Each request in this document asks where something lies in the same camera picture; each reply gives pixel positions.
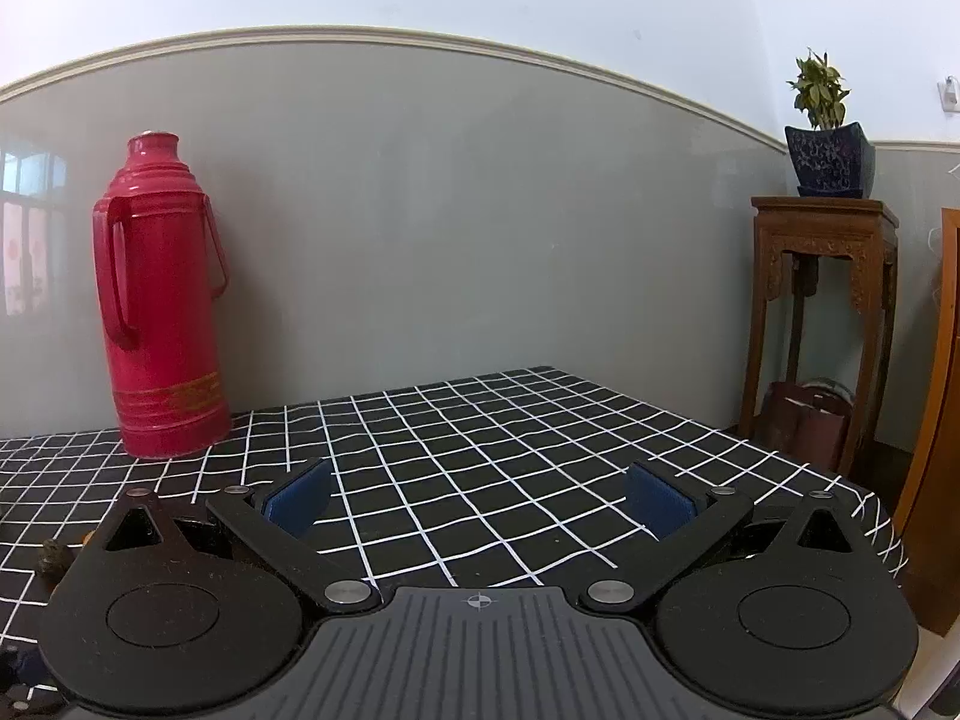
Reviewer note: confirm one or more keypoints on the white wall socket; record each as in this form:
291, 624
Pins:
951, 94

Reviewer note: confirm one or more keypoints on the potted plant in blue pot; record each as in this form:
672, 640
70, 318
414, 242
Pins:
829, 154

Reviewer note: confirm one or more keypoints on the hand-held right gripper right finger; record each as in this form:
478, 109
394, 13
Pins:
660, 502

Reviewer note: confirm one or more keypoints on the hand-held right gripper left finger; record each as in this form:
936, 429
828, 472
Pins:
298, 506

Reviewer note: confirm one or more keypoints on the dark red round fruit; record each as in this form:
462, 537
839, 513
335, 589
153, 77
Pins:
54, 556

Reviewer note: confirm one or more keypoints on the brown bag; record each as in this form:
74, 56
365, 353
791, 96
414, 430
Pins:
806, 420

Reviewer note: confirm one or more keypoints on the carved wooden plant stand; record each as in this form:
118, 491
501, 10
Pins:
825, 236

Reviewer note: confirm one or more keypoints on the black white checked tablecloth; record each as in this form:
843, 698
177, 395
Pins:
487, 457

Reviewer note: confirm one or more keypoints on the red thermos flask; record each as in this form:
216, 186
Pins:
165, 300

